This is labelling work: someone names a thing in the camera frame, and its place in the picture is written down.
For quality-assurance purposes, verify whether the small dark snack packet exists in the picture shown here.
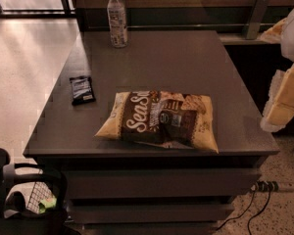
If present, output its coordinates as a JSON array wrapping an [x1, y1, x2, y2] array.
[[70, 75, 96, 106]]

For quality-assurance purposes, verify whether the grey drawer cabinet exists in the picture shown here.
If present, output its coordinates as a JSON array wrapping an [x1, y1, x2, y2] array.
[[24, 31, 278, 235]]

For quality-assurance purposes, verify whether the black cable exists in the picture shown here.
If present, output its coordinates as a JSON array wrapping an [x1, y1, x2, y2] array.
[[246, 190, 272, 235], [215, 190, 257, 232]]

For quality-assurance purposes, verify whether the clear plastic water bottle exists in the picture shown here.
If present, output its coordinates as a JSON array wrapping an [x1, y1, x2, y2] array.
[[107, 0, 127, 48]]

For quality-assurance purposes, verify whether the wire mesh basket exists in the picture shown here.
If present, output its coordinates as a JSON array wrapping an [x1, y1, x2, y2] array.
[[26, 182, 53, 213]]

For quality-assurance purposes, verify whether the metal shelf bracket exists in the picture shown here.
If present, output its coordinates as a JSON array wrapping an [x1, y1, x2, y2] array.
[[243, 0, 270, 40]]

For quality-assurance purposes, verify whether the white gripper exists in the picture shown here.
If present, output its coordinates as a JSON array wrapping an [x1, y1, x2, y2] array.
[[260, 8, 294, 132]]

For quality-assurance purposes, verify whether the green cloth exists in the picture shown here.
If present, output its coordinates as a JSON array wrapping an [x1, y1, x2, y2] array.
[[38, 197, 57, 213]]

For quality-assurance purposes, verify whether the power strip with plugs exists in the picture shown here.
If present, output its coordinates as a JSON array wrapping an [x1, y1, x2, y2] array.
[[251, 181, 279, 192]]

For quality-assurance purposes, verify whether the black office chair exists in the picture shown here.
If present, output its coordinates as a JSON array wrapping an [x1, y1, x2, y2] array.
[[0, 148, 71, 235]]

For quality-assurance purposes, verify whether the brown chip bag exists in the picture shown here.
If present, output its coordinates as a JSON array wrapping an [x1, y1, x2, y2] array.
[[96, 91, 219, 152]]

